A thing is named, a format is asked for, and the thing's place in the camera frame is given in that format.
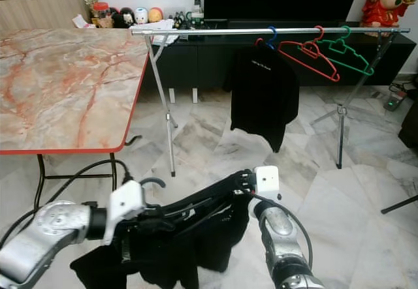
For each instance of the black knit collar garment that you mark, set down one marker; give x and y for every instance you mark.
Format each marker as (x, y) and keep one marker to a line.
(170, 263)

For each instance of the black plastic hanger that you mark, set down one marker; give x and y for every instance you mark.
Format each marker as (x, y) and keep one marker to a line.
(153, 179)

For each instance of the blue plastic hanger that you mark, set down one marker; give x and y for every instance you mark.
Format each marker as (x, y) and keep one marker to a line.
(275, 36)

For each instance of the red plastic hanger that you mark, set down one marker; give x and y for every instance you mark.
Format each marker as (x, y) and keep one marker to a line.
(311, 49)

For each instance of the green plastic hanger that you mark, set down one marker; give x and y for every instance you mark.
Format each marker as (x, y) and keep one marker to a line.
(345, 44)

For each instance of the black t-shirt white print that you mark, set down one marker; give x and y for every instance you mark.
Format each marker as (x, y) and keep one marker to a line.
(264, 93)

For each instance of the black TV console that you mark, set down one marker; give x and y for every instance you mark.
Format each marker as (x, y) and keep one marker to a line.
(196, 67)

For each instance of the black folding chair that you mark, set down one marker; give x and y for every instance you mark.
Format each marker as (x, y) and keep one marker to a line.
(398, 204)

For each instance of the silver metal clothes rack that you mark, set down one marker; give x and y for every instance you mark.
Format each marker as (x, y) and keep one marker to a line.
(209, 30)

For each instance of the marble top folding table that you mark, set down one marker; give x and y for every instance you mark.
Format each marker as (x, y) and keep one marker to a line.
(65, 93)

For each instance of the floor power strip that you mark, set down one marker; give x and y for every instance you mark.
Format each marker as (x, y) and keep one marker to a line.
(394, 103)

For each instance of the clear plastic bottle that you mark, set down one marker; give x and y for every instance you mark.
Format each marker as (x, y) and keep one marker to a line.
(197, 16)

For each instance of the small dark metal figurine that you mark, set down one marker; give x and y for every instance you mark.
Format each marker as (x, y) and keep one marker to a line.
(181, 21)

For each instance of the white crumpled cloth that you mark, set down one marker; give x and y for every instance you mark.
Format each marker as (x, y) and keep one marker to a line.
(157, 27)

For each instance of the orange round doll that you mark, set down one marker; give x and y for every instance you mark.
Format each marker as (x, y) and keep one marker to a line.
(155, 15)

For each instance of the white round doll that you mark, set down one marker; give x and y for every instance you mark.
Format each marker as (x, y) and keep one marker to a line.
(141, 16)

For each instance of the black white-faced plush doll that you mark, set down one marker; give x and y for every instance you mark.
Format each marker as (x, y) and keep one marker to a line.
(128, 18)

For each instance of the dark brown plush doll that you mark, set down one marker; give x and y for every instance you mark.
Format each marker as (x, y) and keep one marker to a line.
(117, 20)

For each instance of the pink white packet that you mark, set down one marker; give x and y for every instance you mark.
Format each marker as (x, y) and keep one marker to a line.
(81, 21)

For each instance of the red gold buddha statue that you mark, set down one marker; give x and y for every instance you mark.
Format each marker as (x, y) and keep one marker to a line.
(385, 8)

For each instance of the light wooden cabinet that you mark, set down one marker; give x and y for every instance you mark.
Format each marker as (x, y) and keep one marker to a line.
(39, 12)

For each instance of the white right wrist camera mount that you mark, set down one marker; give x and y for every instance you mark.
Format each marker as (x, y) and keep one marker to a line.
(268, 181)

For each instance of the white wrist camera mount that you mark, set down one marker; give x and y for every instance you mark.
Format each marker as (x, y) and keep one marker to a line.
(268, 181)
(124, 204)

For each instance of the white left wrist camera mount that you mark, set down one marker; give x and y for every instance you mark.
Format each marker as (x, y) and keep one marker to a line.
(124, 204)

